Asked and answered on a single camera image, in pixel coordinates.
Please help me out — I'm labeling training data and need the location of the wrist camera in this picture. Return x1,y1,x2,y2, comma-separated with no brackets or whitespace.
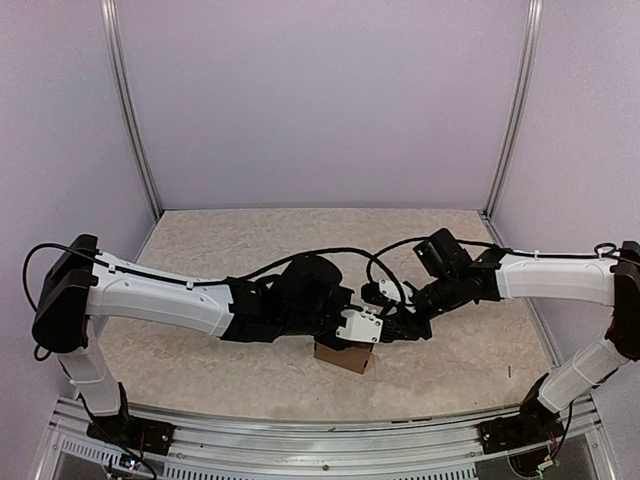
335,308,383,344
360,279,414,310

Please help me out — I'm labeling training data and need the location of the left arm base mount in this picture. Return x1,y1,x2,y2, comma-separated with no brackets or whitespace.
87,416,176,456

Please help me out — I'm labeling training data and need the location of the right aluminium frame post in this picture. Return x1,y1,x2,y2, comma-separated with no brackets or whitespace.
483,0,544,222

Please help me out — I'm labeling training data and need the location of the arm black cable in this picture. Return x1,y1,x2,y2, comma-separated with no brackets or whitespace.
23,242,381,311
364,237,621,306

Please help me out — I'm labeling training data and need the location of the brown cardboard box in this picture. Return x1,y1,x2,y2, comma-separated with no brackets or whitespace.
314,343,374,374

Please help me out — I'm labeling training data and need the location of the front aluminium rail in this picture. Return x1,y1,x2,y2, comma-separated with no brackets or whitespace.
27,397,620,479

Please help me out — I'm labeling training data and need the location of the left aluminium frame post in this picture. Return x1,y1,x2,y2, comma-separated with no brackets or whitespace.
100,0,164,222

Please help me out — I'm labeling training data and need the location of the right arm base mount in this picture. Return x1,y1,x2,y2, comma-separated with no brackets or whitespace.
477,414,564,454

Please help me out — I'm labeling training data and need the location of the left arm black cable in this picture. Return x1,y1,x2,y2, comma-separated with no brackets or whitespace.
23,242,381,311

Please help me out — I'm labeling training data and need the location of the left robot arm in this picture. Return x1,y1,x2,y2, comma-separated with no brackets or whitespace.
26,234,353,445

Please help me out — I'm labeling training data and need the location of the aluminium frame post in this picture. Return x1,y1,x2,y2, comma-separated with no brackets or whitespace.
483,0,544,222
100,0,164,222

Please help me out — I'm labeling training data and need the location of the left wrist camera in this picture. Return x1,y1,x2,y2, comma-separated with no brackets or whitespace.
335,308,383,344

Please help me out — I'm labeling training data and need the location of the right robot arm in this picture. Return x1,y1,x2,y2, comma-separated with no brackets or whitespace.
374,228,639,444

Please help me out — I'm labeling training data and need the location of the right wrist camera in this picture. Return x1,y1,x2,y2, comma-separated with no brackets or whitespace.
360,279,414,310

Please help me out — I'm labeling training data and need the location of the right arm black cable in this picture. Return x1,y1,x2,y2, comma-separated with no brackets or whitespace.
364,237,621,306

